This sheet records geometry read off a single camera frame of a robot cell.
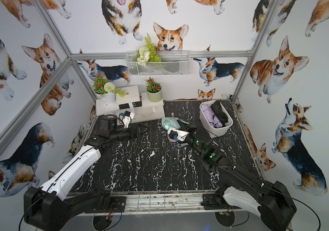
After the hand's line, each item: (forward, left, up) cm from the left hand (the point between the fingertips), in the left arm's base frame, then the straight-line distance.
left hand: (146, 127), depth 75 cm
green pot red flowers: (+26, -3, +2) cm, 26 cm away
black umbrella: (+19, -46, -13) cm, 51 cm away
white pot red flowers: (+25, +26, +4) cm, 36 cm away
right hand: (+1, -17, +6) cm, 18 cm away
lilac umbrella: (+13, -41, -13) cm, 45 cm away
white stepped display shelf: (+26, +15, -4) cm, 30 cm away
